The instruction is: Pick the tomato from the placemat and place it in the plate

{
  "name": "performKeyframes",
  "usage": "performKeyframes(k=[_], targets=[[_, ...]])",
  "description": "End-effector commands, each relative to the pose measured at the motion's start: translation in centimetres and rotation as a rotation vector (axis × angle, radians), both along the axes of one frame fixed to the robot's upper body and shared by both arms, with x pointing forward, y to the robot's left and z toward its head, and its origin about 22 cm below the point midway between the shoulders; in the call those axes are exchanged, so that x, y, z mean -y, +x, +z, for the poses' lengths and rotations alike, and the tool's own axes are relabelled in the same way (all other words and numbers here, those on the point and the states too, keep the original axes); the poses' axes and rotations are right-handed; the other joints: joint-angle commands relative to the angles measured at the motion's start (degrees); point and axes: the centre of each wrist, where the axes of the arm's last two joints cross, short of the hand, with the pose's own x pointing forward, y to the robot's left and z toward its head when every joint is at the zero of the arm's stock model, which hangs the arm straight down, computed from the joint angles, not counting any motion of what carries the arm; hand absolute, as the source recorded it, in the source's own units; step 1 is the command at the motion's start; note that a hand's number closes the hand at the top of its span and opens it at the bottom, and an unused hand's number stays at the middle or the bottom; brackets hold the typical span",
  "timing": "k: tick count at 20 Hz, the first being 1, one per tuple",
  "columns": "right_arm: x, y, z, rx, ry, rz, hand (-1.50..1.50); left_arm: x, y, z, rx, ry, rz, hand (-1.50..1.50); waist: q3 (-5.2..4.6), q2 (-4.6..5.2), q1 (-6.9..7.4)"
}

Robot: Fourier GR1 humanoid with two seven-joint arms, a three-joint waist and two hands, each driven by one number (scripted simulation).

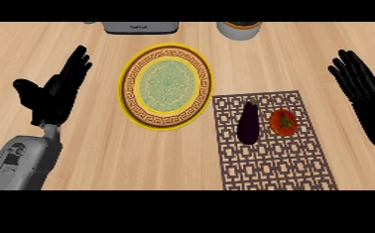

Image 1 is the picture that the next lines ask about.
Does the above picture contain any grey round pot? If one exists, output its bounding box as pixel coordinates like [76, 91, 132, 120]
[216, 21, 265, 42]

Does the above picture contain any brown lattice placemat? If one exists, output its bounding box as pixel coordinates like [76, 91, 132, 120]
[212, 90, 340, 191]

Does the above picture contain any yellow patterned plate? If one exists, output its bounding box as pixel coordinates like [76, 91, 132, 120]
[117, 42, 216, 133]

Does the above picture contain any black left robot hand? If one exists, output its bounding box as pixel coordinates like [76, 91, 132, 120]
[12, 45, 95, 128]

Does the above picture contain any dark purple eggplant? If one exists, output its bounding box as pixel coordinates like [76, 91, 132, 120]
[237, 101, 262, 146]

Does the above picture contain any grey toaster appliance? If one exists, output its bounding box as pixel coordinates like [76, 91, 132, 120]
[101, 21, 181, 36]

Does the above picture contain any red tomato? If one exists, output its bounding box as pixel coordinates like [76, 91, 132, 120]
[269, 108, 299, 137]

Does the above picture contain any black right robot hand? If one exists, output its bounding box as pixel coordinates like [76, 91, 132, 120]
[327, 49, 375, 147]

